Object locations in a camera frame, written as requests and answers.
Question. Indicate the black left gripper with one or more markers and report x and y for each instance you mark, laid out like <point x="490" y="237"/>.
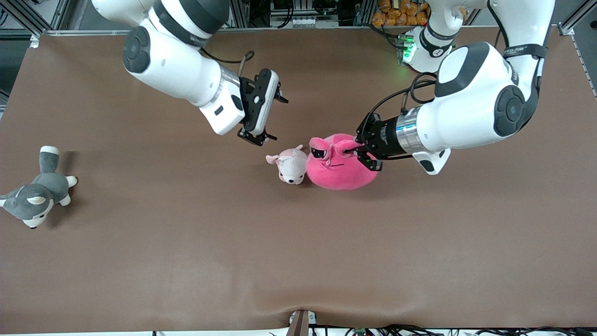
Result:
<point x="383" y="136"/>

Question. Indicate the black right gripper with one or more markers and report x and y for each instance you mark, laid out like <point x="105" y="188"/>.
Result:
<point x="246" y="90"/>

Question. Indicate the bright pink round plush toy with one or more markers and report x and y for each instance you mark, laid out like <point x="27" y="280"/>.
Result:
<point x="340" y="175"/>

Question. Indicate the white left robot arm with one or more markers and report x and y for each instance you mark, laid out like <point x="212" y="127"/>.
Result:
<point x="466" y="107"/>

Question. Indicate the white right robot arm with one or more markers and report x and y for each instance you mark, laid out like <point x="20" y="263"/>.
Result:
<point x="172" y="65"/>

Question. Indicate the pale pink small plush toy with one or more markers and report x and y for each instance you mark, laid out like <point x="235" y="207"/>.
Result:
<point x="291" y="168"/>

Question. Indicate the grey white husky plush toy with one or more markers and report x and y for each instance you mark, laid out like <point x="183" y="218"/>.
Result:
<point x="32" y="200"/>

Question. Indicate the brown table cover mat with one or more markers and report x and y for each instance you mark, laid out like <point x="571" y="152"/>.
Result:
<point x="280" y="256"/>

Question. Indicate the orange snack bag pile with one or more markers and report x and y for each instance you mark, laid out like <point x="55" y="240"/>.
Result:
<point x="401" y="14"/>

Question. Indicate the aluminium table edge rail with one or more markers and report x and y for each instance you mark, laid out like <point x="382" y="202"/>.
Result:
<point x="303" y="29"/>

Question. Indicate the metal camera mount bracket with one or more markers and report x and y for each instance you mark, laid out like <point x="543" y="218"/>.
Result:
<point x="300" y="326"/>

